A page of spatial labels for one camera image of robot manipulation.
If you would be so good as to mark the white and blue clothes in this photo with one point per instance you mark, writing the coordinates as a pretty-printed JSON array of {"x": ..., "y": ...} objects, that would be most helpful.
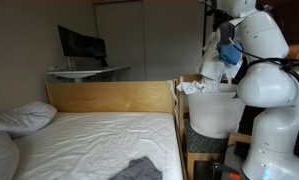
[{"x": 212, "y": 68}]

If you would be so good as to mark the blue shirt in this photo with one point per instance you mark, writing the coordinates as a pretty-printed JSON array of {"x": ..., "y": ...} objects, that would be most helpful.
[{"x": 229, "y": 55}]

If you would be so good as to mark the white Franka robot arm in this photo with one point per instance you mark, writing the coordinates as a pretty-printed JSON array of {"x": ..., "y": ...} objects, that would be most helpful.
[{"x": 282, "y": 133}]

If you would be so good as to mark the white bed sheet mattress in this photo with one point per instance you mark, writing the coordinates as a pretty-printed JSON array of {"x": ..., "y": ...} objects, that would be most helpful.
[{"x": 99, "y": 133}]

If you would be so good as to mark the white woven basket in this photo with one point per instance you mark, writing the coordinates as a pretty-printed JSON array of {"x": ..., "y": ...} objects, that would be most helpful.
[{"x": 215, "y": 113}]

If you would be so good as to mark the white desk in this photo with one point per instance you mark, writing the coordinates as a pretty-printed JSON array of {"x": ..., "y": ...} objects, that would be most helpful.
[{"x": 85, "y": 71}]

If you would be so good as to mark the green chair cushion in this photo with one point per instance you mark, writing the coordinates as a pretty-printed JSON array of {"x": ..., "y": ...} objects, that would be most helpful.
[{"x": 202, "y": 143}]

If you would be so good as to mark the grey shirt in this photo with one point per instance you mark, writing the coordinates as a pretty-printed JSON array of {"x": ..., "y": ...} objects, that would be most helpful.
[{"x": 139, "y": 170}]

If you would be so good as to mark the wooden chair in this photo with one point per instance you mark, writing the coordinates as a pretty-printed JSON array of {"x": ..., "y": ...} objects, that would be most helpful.
[{"x": 190, "y": 160}]

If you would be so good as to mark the black wide monitor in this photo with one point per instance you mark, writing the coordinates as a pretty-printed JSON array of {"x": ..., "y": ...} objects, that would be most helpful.
[{"x": 79, "y": 43}]

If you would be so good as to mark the small white desk device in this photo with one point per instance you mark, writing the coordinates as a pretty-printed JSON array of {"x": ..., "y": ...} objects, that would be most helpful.
[{"x": 57, "y": 67}]

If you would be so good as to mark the black and red clamp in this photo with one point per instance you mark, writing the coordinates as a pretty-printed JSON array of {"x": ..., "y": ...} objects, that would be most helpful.
[{"x": 222, "y": 168}]

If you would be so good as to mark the small white pillow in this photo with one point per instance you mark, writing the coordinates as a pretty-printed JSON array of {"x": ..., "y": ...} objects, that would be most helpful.
[{"x": 25, "y": 118}]

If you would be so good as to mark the large white pillow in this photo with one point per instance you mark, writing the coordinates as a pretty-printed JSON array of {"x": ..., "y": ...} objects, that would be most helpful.
[{"x": 0, "y": 156}]

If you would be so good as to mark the wooden bed frame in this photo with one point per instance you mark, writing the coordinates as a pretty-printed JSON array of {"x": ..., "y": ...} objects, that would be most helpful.
[{"x": 105, "y": 96}]

